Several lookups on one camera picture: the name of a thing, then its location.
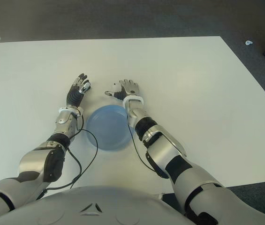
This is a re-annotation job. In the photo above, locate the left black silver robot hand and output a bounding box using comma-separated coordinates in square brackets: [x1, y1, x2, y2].
[66, 73, 92, 107]

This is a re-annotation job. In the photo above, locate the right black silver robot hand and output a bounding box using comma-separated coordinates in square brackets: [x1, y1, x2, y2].
[104, 79, 140, 100]

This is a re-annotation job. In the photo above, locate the blue plastic plate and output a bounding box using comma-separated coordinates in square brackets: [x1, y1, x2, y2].
[85, 105, 131, 153]

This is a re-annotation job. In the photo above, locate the silver robot torso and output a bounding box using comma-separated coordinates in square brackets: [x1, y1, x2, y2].
[0, 185, 217, 225]

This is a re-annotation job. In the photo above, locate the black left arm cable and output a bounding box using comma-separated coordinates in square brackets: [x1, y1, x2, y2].
[38, 114, 98, 200]

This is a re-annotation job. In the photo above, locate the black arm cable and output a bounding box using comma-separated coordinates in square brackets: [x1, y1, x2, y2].
[38, 114, 98, 200]
[127, 124, 161, 178]

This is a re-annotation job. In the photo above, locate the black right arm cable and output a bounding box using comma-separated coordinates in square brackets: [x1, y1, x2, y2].
[127, 124, 161, 178]

